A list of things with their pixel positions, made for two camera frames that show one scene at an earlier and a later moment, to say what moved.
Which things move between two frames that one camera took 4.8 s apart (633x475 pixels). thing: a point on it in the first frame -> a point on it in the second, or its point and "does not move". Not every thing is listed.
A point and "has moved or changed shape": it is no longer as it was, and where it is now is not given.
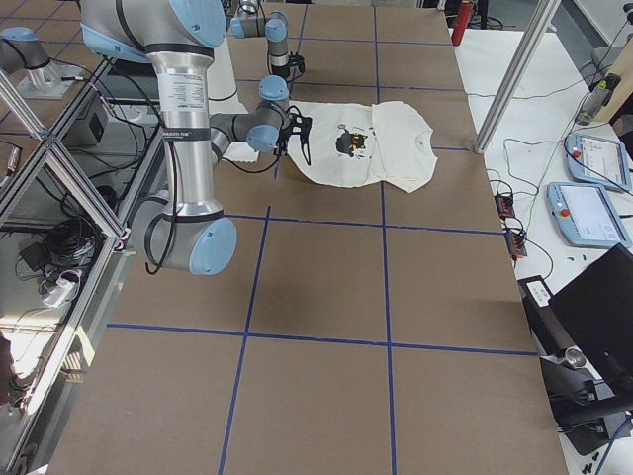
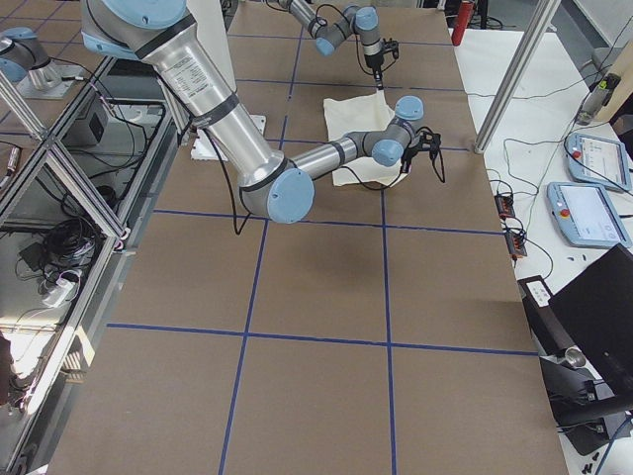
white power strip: (61, 289) does not move
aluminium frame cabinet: (68, 196) does not move
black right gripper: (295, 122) -> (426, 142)
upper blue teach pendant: (597, 161) does not move
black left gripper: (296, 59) -> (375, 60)
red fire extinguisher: (465, 14) does not move
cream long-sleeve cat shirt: (352, 144) has moved or changed shape
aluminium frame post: (534, 37) does not move
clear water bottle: (597, 99) does not move
